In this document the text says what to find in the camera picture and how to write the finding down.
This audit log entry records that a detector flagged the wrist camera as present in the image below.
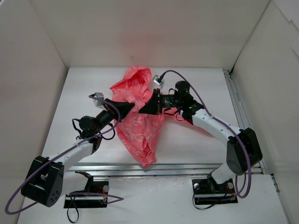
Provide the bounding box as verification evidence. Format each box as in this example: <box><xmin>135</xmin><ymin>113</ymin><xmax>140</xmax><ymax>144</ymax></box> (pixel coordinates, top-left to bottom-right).
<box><xmin>152</xmin><ymin>75</ymin><xmax>164</xmax><ymax>88</ymax></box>
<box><xmin>92</xmin><ymin>92</ymin><xmax>104</xmax><ymax>108</ymax></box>

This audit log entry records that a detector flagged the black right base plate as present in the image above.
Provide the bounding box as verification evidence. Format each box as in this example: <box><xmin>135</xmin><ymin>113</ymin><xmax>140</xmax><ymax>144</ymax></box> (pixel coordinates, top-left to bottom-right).
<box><xmin>192</xmin><ymin>179</ymin><xmax>238</xmax><ymax>210</ymax></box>

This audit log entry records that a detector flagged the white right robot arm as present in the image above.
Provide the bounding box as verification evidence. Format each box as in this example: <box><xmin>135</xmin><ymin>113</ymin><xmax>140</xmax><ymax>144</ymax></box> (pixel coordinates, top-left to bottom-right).
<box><xmin>138</xmin><ymin>81</ymin><xmax>263</xmax><ymax>192</ymax></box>

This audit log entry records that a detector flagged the front aluminium rail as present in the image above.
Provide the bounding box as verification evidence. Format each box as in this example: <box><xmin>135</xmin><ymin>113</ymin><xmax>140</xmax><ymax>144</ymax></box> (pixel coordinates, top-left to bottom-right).
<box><xmin>69</xmin><ymin>163</ymin><xmax>220</xmax><ymax>177</ymax></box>

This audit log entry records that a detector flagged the right side aluminium rail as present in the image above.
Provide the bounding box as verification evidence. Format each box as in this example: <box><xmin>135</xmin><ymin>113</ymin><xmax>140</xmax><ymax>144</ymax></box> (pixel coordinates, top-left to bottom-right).
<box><xmin>223</xmin><ymin>70</ymin><xmax>280</xmax><ymax>195</ymax></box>

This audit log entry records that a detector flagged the black loose cable loop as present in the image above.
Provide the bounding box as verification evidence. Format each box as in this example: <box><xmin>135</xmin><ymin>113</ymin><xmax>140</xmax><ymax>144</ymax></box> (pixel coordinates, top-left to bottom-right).
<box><xmin>67</xmin><ymin>196</ymin><xmax>82</xmax><ymax>222</ymax></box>

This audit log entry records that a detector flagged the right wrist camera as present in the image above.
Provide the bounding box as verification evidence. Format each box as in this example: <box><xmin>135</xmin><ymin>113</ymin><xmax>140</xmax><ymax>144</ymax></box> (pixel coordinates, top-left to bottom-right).
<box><xmin>152</xmin><ymin>75</ymin><xmax>164</xmax><ymax>88</ymax></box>

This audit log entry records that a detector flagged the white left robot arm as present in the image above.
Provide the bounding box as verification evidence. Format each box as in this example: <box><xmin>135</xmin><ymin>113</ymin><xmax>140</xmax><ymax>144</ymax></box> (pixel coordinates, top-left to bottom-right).
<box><xmin>21</xmin><ymin>98</ymin><xmax>135</xmax><ymax>207</ymax></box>

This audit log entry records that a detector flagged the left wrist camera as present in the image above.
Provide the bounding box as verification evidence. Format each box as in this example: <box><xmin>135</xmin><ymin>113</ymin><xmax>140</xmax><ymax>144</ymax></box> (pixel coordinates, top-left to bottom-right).
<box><xmin>92</xmin><ymin>92</ymin><xmax>104</xmax><ymax>108</ymax></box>

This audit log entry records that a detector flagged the aluminium rail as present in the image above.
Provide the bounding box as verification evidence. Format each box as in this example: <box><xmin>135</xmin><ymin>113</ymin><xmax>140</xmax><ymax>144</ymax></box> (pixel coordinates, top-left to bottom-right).
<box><xmin>69</xmin><ymin>163</ymin><xmax>220</xmax><ymax>177</ymax></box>
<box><xmin>223</xmin><ymin>70</ymin><xmax>280</xmax><ymax>195</ymax></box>

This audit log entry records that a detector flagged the pink hooded printed jacket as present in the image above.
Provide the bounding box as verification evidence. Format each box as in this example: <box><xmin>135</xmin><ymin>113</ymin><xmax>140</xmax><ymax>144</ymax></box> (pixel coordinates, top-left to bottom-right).
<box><xmin>110</xmin><ymin>66</ymin><xmax>191</xmax><ymax>167</ymax></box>

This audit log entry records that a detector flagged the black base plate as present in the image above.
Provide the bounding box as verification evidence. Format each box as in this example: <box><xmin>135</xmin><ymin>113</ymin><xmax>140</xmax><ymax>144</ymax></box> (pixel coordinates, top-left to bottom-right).
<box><xmin>64</xmin><ymin>180</ymin><xmax>109</xmax><ymax>209</ymax></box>
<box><xmin>192</xmin><ymin>179</ymin><xmax>238</xmax><ymax>210</ymax></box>

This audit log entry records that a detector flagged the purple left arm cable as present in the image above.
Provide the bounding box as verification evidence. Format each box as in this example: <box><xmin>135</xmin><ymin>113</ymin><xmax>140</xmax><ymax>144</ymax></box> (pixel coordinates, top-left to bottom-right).
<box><xmin>5</xmin><ymin>94</ymin><xmax>124</xmax><ymax>215</ymax></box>

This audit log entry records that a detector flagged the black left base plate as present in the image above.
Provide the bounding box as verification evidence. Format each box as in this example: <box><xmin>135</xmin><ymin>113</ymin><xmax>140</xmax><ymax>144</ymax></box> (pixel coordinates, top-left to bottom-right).
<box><xmin>64</xmin><ymin>180</ymin><xmax>109</xmax><ymax>209</ymax></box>

